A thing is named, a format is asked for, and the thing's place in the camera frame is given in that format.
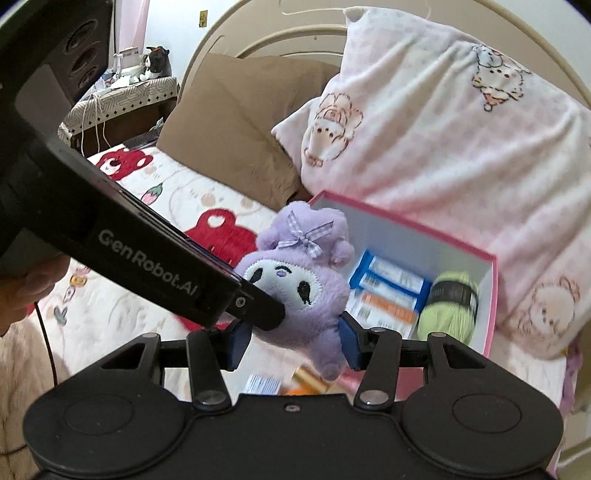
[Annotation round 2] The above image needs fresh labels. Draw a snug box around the person's left hand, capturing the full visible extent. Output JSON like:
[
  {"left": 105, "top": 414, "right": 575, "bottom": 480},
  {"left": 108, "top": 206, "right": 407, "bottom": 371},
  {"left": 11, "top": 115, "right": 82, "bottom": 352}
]
[{"left": 0, "top": 256, "right": 70, "bottom": 337}]

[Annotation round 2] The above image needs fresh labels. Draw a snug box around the purple ruffled bed sheet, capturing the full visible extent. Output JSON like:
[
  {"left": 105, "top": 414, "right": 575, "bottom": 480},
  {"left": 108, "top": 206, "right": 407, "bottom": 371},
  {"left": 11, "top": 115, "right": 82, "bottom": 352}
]
[{"left": 556, "top": 344, "right": 585, "bottom": 430}]

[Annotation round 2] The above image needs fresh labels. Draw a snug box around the beige fuzzy cloth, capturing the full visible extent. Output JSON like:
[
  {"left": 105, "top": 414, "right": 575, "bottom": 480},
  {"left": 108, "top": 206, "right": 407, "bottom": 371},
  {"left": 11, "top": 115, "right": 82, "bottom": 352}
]
[{"left": 0, "top": 318, "right": 61, "bottom": 480}]

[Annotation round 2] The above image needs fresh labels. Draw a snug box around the brown pillow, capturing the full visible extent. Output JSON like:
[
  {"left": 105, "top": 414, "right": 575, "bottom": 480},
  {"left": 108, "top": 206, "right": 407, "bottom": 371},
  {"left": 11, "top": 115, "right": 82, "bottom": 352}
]
[{"left": 157, "top": 53, "right": 342, "bottom": 212}]

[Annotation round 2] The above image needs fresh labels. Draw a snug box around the beige foundation bottle gold cap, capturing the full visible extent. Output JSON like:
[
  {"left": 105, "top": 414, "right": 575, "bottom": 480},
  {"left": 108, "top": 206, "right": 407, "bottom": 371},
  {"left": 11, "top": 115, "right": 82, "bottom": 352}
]
[{"left": 290, "top": 364, "right": 338, "bottom": 396}]

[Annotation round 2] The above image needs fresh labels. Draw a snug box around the pink cardboard box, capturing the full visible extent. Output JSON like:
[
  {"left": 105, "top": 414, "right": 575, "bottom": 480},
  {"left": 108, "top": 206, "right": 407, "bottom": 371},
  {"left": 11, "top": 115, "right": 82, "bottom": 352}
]
[{"left": 307, "top": 190, "right": 500, "bottom": 402}]

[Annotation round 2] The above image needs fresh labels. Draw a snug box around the blue wipes pack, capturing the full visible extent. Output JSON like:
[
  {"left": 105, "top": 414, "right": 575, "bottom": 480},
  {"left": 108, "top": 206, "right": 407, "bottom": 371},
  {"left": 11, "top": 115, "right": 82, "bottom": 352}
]
[{"left": 349, "top": 250, "right": 432, "bottom": 308}]

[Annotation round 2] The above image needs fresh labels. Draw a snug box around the pink curtain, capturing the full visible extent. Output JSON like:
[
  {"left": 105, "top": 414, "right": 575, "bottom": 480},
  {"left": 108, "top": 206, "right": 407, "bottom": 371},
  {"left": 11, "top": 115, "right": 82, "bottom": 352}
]
[{"left": 113, "top": 0, "right": 151, "bottom": 51}]

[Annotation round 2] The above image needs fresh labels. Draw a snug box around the black cable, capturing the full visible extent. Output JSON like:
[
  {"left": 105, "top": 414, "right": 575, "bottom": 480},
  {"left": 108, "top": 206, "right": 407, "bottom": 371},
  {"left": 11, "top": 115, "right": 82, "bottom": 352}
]
[{"left": 33, "top": 300, "right": 60, "bottom": 386}]

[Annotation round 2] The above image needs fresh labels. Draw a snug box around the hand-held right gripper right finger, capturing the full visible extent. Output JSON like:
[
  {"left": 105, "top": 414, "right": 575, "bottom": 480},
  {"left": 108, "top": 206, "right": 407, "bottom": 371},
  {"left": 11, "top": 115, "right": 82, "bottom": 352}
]
[{"left": 338, "top": 311, "right": 490, "bottom": 409}]

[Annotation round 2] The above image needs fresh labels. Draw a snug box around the purple plush toy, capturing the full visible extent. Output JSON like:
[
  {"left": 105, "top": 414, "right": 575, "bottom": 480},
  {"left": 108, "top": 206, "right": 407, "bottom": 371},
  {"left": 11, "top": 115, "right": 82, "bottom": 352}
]
[{"left": 235, "top": 203, "right": 355, "bottom": 380}]

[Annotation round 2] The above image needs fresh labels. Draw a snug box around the black and white cat plush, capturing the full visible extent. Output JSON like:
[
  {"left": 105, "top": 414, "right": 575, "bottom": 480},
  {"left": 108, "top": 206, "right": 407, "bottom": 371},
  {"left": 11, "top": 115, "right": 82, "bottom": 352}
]
[{"left": 139, "top": 46, "right": 172, "bottom": 81}]

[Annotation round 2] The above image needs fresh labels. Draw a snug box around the orange and white clear pack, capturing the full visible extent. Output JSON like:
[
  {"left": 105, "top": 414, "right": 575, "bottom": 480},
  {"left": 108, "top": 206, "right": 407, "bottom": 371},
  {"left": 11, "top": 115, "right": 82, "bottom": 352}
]
[{"left": 346, "top": 290, "right": 419, "bottom": 340}]

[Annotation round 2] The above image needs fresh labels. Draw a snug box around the white cable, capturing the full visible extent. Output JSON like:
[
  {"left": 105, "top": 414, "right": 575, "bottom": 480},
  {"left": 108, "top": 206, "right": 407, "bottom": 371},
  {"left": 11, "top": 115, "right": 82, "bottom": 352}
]
[{"left": 95, "top": 90, "right": 109, "bottom": 151}]

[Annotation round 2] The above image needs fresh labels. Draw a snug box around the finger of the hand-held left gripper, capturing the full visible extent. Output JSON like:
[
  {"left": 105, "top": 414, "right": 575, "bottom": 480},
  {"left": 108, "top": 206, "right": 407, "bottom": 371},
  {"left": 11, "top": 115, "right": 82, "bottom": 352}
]
[{"left": 226, "top": 281, "right": 286, "bottom": 332}]

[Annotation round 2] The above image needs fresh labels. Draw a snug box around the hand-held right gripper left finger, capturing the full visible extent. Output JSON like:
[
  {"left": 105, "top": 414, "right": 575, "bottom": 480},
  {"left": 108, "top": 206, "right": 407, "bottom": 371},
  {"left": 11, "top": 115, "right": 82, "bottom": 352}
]
[{"left": 99, "top": 320, "right": 252, "bottom": 409}]

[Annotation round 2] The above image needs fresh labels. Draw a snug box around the green yarn ball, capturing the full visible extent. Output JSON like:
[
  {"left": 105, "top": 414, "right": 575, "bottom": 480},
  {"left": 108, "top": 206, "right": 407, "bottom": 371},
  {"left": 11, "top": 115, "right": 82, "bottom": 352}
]
[{"left": 417, "top": 271, "right": 481, "bottom": 344}]

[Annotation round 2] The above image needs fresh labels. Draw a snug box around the small white box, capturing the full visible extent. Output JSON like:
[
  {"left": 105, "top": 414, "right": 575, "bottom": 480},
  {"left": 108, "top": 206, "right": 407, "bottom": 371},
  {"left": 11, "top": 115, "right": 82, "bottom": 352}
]
[{"left": 241, "top": 374, "right": 282, "bottom": 396}]

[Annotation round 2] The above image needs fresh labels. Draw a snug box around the pink printed pillow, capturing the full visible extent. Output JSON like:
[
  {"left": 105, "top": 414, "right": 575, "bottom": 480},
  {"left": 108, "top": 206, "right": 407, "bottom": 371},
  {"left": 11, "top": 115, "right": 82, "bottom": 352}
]
[{"left": 271, "top": 7, "right": 591, "bottom": 361}]

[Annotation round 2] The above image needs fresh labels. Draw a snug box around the nightstand with patterned cover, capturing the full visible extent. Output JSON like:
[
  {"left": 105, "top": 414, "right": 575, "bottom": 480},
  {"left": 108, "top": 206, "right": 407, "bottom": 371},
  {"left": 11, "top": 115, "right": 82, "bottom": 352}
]
[{"left": 58, "top": 76, "right": 180, "bottom": 155}]

